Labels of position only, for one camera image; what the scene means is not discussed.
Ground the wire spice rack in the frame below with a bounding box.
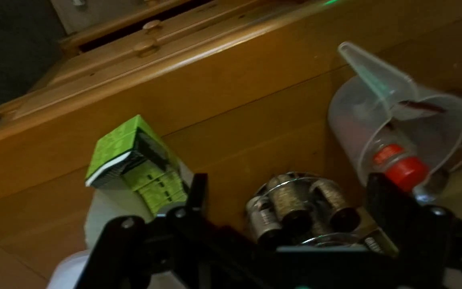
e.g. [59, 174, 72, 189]
[242, 171, 401, 256]

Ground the clear plastic measuring jug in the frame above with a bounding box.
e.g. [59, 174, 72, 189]
[326, 41, 462, 201]

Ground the glass spice jar black cap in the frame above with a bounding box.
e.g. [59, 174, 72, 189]
[245, 195, 287, 250]
[266, 174, 318, 227]
[310, 179, 363, 234]

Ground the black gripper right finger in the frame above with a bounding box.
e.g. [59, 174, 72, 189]
[366, 173, 462, 289]

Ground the red capped spice container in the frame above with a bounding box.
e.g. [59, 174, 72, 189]
[372, 142, 433, 195]

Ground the round wooden drawer knob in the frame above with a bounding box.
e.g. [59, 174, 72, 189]
[141, 20, 165, 35]
[133, 41, 160, 59]

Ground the brown edged tea packet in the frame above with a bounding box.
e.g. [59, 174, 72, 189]
[393, 97, 449, 116]

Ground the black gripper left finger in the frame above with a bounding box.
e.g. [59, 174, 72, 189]
[75, 173, 228, 289]

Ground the green tea box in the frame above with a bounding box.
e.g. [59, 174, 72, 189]
[83, 115, 196, 218]

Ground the wooden drawer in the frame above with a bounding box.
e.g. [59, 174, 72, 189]
[59, 0, 196, 54]
[53, 2, 302, 83]

